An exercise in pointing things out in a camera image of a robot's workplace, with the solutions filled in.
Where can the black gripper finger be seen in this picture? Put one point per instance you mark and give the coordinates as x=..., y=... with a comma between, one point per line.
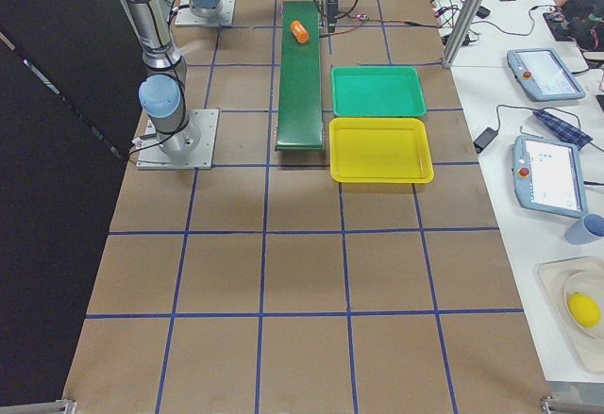
x=332, y=8

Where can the far teach pendant tablet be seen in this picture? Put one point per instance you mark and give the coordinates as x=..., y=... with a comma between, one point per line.
x=543, y=75

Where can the black power adapter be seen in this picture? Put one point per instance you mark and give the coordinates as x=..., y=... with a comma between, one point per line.
x=484, y=139

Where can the blue checkered cloth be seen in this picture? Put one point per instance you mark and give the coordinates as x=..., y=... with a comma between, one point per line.
x=563, y=130

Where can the teach pendant tablet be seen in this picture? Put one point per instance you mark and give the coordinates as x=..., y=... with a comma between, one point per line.
x=547, y=176
x=543, y=75

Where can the green conveyor belt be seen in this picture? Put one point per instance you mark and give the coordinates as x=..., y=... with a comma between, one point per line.
x=300, y=110

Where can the blue cup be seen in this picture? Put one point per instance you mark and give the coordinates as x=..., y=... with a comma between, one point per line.
x=585, y=230

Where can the near teach pendant tablet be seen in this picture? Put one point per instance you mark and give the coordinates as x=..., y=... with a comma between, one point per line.
x=547, y=176

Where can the aluminium frame post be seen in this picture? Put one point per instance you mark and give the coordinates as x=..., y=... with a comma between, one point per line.
x=459, y=31

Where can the green plastic tray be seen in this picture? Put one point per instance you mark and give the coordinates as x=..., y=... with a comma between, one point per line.
x=377, y=91

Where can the orange cylinder marked 4680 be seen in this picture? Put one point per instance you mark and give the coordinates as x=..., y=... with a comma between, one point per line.
x=299, y=32

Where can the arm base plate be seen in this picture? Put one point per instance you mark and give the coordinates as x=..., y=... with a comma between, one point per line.
x=190, y=148
x=221, y=16

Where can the yellow plastic tray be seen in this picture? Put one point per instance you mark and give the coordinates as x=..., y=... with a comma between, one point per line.
x=379, y=150

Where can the yellow lemon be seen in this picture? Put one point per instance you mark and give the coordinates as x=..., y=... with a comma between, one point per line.
x=583, y=309

